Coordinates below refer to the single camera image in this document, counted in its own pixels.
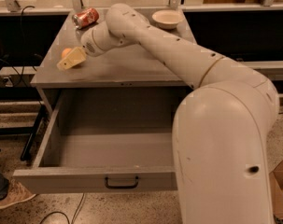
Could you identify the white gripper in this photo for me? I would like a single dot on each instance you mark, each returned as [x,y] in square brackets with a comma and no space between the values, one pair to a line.
[89,43]

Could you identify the orange fruit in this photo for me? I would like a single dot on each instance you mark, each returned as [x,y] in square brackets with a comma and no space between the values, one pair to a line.
[65,52]

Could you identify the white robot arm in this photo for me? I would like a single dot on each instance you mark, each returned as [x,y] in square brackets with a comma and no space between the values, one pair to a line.
[219,130]

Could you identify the open grey top drawer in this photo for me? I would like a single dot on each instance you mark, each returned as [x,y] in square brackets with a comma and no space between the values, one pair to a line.
[107,132]

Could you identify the red soda can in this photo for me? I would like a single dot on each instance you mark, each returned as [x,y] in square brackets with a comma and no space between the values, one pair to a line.
[85,18]

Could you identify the grey metal cabinet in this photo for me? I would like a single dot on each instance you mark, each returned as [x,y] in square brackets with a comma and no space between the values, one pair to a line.
[122,67]

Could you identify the black left table leg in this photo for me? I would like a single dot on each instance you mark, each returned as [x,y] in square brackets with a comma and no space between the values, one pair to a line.
[25,155]

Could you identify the white bowl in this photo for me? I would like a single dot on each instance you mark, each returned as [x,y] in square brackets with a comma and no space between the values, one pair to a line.
[167,19]

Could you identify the tan shoe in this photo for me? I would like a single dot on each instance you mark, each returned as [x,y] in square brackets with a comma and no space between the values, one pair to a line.
[14,192]

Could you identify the cardboard box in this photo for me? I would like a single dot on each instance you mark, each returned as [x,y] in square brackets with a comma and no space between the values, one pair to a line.
[276,181]

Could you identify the black drawer handle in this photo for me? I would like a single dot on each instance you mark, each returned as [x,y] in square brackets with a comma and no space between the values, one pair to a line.
[121,183]

